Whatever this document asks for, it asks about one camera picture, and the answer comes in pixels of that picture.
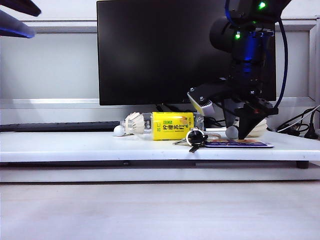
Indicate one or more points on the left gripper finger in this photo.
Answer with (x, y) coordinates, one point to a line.
(15, 27)
(30, 7)

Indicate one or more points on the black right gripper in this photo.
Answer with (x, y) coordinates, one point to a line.
(246, 90)

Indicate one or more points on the white feather shuttlecock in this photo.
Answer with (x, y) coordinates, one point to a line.
(231, 132)
(133, 123)

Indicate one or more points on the clear bottle yellow label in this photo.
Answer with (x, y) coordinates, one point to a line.
(170, 126)

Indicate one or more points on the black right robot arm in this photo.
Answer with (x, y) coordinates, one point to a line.
(225, 32)

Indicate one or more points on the blue printed key card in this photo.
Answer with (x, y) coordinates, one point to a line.
(260, 144)

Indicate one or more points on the black key bunch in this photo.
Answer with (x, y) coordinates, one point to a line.
(196, 137)

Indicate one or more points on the black riser foot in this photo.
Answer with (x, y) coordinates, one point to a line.
(302, 165)

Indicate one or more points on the black computer keyboard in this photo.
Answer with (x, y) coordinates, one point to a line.
(62, 126)

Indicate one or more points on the black computer monitor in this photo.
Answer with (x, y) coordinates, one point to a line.
(150, 50)

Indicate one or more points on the white desk riser board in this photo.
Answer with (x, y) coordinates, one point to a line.
(100, 147)

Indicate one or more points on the grey wall rail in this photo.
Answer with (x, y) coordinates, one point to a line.
(62, 27)

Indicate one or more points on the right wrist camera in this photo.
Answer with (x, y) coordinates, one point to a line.
(202, 105)

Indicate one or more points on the aluminium frame post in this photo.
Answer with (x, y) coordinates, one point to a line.
(312, 62)

